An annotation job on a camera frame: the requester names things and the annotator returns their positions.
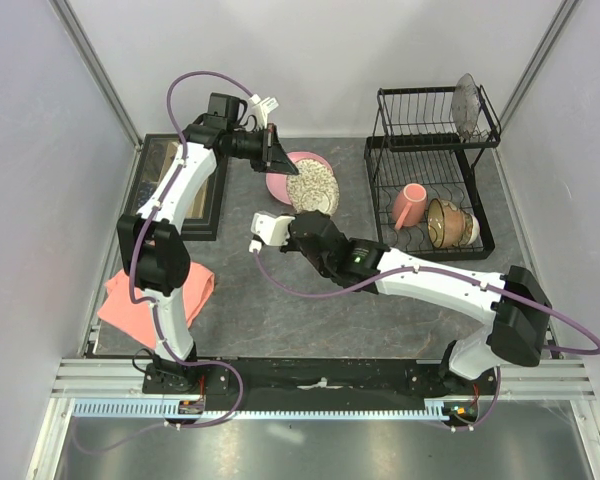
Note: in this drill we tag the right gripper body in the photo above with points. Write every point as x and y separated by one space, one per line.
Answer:
293 245

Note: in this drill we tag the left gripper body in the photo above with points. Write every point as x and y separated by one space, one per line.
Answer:
253 147

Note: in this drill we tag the pink plate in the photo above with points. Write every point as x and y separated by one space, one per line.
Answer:
276 183

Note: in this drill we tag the cream speckled oval plate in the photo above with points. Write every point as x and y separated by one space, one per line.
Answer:
314 188

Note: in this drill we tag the grey glass plate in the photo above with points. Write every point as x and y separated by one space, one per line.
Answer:
465 106

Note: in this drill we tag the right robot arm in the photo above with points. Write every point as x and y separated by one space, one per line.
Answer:
510 307

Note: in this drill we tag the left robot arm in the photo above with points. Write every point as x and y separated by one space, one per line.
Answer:
153 252

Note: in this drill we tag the black framed display box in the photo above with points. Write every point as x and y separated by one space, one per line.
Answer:
202 216

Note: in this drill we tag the pink mug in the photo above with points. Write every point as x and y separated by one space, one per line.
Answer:
409 206

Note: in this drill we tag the brown patterned bowl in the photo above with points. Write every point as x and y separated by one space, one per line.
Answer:
450 226

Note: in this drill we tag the pink cloth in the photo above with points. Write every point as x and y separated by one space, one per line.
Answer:
136 320

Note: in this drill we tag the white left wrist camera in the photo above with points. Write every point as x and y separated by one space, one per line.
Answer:
261 109

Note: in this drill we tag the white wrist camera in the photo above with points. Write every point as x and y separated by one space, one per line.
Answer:
261 109
269 230

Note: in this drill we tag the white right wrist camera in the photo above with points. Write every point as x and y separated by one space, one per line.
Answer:
269 230

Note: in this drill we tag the black wire dish rack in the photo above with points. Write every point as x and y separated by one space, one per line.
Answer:
416 140

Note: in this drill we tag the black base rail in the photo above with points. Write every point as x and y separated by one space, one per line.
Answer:
307 383

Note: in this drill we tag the slotted cable duct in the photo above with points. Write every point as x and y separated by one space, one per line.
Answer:
175 409

